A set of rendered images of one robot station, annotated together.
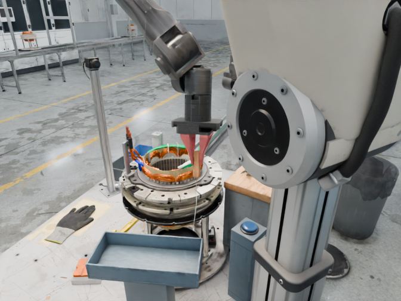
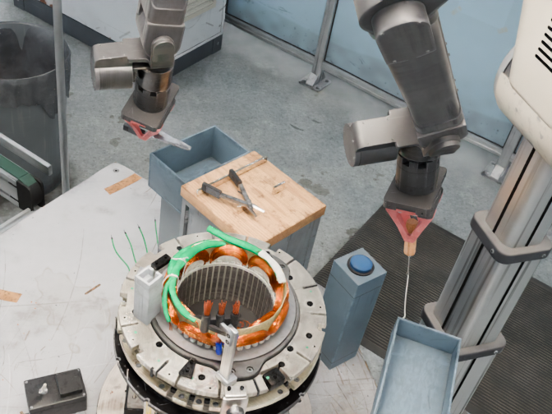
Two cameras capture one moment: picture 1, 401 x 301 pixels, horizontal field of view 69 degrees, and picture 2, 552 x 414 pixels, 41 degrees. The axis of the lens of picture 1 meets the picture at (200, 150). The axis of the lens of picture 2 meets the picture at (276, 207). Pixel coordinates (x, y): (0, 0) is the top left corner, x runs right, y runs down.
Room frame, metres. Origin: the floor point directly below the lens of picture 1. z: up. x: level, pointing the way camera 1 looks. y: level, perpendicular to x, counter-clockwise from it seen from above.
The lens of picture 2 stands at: (0.73, 0.83, 1.97)
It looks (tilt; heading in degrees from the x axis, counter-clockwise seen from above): 42 degrees down; 274
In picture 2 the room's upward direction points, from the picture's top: 12 degrees clockwise
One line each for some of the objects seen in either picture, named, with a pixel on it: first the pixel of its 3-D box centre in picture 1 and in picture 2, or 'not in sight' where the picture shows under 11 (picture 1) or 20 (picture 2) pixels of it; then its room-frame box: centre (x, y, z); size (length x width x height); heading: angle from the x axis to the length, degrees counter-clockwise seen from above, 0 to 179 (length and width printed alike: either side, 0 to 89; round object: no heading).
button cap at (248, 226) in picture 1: (249, 226); (361, 263); (0.62, -0.13, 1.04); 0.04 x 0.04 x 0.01
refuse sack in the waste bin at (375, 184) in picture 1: (362, 185); (16, 91); (1.86, -1.20, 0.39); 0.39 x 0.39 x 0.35
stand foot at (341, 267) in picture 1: (322, 258); not in sight; (1.52, -0.85, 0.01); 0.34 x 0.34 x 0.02
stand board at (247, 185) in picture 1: (263, 179); (253, 200); (0.84, -0.21, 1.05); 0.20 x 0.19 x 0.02; 147
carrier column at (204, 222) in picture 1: (204, 233); not in sight; (0.75, -0.01, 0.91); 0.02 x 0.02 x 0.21
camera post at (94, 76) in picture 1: (103, 135); not in sight; (1.19, 0.42, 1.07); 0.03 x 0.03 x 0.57; 43
